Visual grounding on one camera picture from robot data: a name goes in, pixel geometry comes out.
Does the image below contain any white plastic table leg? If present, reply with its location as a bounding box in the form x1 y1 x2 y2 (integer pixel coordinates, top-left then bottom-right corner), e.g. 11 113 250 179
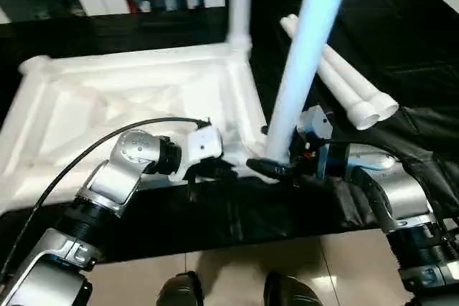
263 0 360 164
279 15 382 131
286 13 400 121
228 0 255 54

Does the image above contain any white plastic table top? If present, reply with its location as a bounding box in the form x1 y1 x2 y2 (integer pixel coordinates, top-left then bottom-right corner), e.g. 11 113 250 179
0 41 285 220

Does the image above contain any black work mat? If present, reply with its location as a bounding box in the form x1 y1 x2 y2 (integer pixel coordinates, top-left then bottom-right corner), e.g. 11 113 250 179
0 0 459 260

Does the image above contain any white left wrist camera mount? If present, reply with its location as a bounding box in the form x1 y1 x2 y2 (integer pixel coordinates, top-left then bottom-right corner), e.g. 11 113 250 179
171 125 226 182

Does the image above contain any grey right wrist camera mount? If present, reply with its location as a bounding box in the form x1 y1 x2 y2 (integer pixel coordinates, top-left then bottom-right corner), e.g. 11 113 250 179
298 104 335 180

